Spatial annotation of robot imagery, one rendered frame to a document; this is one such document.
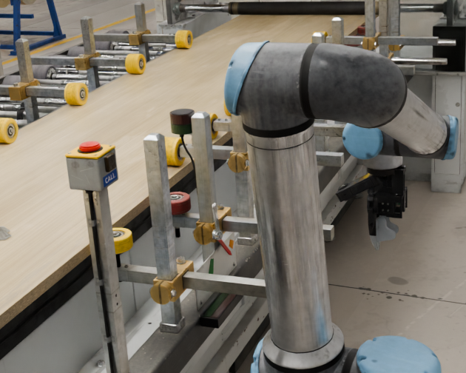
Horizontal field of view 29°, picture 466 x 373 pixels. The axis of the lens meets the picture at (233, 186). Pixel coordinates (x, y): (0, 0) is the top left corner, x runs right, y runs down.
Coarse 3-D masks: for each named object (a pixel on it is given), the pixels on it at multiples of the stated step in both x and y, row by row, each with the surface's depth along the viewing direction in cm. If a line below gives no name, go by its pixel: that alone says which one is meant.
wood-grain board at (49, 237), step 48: (192, 48) 410; (96, 96) 339; (144, 96) 334; (192, 96) 330; (0, 144) 289; (48, 144) 286; (0, 192) 247; (48, 192) 244; (144, 192) 239; (48, 240) 214; (0, 288) 191; (48, 288) 195
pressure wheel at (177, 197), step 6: (174, 192) 236; (180, 192) 236; (174, 198) 232; (180, 198) 232; (186, 198) 231; (174, 204) 230; (180, 204) 230; (186, 204) 231; (174, 210) 230; (180, 210) 230; (186, 210) 232
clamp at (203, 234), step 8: (224, 208) 233; (224, 216) 230; (200, 224) 225; (208, 224) 224; (192, 232) 226; (200, 232) 224; (208, 232) 223; (224, 232) 231; (200, 240) 225; (208, 240) 224; (216, 240) 226
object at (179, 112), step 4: (172, 112) 218; (176, 112) 218; (180, 112) 218; (184, 112) 218; (188, 112) 218; (176, 124) 218; (180, 124) 217; (184, 124) 217; (180, 136) 221; (192, 140) 219; (184, 144) 222; (192, 144) 219; (184, 148) 222; (188, 152) 222; (192, 160) 222; (192, 164) 223; (196, 184) 224
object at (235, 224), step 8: (176, 216) 233; (184, 216) 233; (192, 216) 232; (176, 224) 234; (184, 224) 233; (192, 224) 232; (224, 224) 229; (232, 224) 228; (240, 224) 227; (248, 224) 226; (256, 224) 225; (240, 232) 228; (248, 232) 227; (256, 232) 226; (328, 232) 219; (328, 240) 220
